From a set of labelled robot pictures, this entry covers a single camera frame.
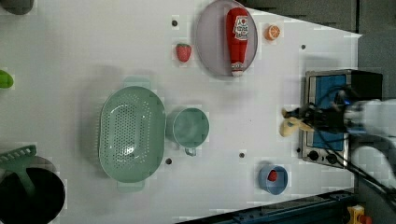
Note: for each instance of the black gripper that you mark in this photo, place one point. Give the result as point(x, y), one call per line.
point(327, 120)

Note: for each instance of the yellow plush peeled banana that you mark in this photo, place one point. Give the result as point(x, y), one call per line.
point(291, 125)

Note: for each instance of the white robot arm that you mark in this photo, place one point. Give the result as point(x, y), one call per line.
point(372, 117)

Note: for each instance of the green mug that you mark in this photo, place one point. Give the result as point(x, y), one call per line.
point(187, 127)

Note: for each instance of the small red toy in cup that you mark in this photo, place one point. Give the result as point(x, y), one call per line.
point(272, 176)

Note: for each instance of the blue cup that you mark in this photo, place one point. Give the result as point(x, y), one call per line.
point(277, 187)

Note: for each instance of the orange slice toy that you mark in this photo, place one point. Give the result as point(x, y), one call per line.
point(272, 32)

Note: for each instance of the round grey plate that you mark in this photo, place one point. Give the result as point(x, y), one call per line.
point(211, 38)

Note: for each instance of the red plush ketchup bottle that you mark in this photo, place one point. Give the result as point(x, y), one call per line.
point(237, 38)

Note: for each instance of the red plush strawberry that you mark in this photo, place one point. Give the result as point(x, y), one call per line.
point(183, 52)

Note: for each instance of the green plastic colander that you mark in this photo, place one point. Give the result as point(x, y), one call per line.
point(132, 133)

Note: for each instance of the green dish rack piece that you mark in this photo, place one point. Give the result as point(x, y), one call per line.
point(17, 161)

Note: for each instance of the bright green toy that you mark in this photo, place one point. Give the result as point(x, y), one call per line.
point(6, 80)

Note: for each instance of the black round pot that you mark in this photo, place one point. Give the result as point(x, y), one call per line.
point(40, 207)

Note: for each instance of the dark grey round object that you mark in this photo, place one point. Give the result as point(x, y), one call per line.
point(17, 7)

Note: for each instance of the blue metal frame rail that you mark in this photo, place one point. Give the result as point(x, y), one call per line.
point(327, 208)

